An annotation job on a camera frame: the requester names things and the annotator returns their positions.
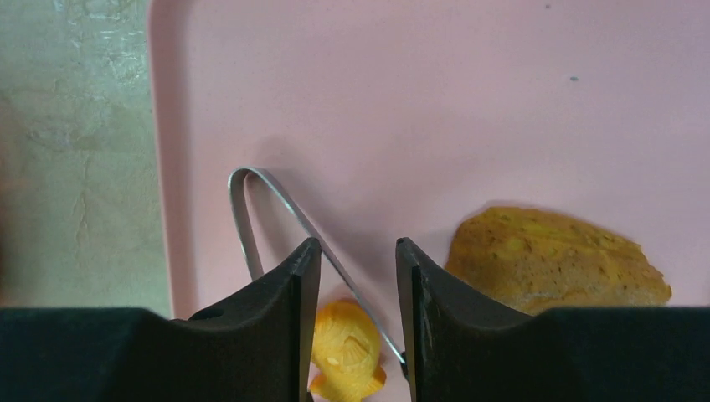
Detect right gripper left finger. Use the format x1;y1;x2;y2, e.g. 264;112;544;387
1;238;322;401

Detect metal tongs black tips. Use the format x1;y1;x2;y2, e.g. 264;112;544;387
228;166;409;379

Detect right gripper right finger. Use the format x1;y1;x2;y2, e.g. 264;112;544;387
395;238;709;401

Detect orange fish cookie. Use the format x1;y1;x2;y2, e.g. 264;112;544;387
309;300;387;402

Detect brown croissant pastry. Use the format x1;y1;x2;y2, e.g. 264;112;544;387
445;206;672;315

